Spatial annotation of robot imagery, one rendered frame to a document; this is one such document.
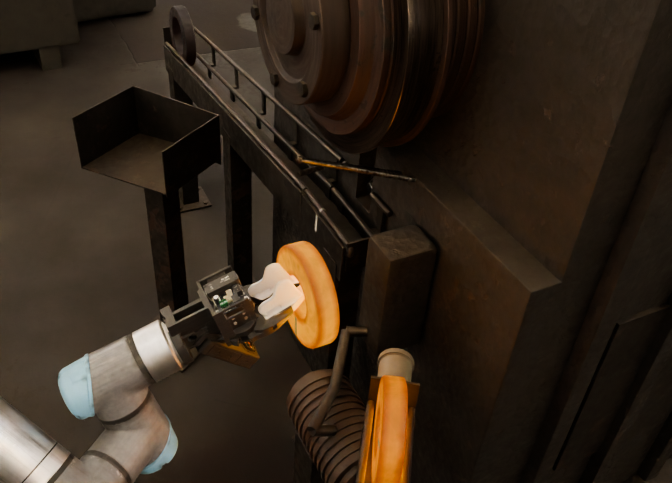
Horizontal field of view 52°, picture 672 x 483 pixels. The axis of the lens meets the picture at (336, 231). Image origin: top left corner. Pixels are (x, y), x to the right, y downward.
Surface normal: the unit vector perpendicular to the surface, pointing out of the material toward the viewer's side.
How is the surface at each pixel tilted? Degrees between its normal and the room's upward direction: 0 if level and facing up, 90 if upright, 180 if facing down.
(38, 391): 0
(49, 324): 0
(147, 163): 5
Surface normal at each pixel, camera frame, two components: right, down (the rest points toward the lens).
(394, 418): 0.04, -0.47
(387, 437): 0.01, -0.20
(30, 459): 0.45, -0.34
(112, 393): 0.36, 0.34
